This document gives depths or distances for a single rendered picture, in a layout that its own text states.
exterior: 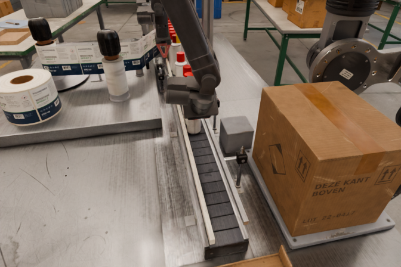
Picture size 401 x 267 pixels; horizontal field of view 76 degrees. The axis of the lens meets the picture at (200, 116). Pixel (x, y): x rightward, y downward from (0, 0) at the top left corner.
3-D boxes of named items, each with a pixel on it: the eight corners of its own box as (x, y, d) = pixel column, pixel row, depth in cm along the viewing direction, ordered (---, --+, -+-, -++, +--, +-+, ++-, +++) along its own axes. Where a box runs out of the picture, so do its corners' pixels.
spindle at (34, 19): (49, 74, 133) (28, 15, 117) (68, 72, 135) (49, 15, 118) (44, 81, 126) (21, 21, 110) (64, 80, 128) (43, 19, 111)
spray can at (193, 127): (185, 127, 98) (183, 78, 86) (199, 125, 99) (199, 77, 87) (187, 135, 94) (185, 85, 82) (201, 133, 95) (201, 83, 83)
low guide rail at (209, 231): (166, 61, 145) (165, 58, 144) (167, 61, 146) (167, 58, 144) (209, 245, 59) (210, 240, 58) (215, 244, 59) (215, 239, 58)
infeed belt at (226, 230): (159, 39, 195) (159, 33, 192) (170, 38, 196) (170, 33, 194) (209, 257, 62) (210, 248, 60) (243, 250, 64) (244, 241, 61)
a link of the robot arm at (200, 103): (216, 103, 64) (217, 82, 66) (188, 101, 64) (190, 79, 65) (212, 111, 71) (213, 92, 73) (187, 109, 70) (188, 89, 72)
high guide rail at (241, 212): (178, 52, 144) (178, 49, 143) (180, 51, 144) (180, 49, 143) (243, 225, 57) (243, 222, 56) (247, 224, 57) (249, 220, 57)
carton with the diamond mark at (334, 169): (251, 155, 89) (262, 86, 74) (315, 148, 93) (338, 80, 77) (291, 238, 65) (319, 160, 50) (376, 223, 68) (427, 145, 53)
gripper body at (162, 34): (156, 44, 112) (154, 27, 108) (155, 37, 120) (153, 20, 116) (171, 43, 113) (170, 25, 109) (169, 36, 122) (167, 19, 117)
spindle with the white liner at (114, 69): (110, 93, 119) (95, 27, 102) (130, 91, 121) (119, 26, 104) (108, 103, 112) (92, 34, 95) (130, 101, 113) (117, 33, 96)
